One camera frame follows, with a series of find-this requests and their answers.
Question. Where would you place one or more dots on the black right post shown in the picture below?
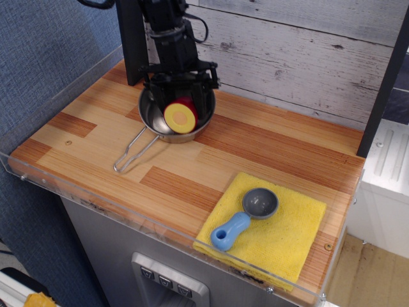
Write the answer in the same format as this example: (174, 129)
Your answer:
(389, 79)

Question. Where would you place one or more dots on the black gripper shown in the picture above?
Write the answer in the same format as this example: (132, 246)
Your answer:
(179, 65)

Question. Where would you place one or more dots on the stainless steel pot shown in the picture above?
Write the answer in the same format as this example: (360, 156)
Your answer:
(153, 119)

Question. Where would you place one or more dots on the white ribbed sink unit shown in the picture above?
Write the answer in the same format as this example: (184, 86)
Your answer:
(379, 213)

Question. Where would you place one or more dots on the black left post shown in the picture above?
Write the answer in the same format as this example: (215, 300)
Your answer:
(133, 39)

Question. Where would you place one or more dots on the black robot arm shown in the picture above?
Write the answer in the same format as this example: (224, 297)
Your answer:
(170, 17)

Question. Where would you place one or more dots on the yellow black object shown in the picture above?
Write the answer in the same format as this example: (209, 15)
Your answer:
(18, 289)

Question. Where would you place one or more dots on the red yellow toy fruit half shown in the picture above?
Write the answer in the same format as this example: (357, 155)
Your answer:
(181, 115)

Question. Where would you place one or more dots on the clear acrylic guard rail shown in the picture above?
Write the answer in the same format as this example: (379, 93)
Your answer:
(68, 113)

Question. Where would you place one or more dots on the black post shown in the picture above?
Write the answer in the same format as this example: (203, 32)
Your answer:
(389, 79)
(133, 39)

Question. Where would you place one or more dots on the silver button panel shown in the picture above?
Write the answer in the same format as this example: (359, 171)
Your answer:
(161, 285)

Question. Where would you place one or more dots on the grey toy cabinet front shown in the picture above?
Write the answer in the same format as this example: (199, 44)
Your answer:
(109, 242)

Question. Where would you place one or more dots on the grey blue toy scoop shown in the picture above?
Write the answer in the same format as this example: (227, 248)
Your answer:
(258, 203)

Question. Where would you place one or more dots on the yellow cloth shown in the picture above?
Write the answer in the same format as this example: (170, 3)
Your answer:
(273, 250)

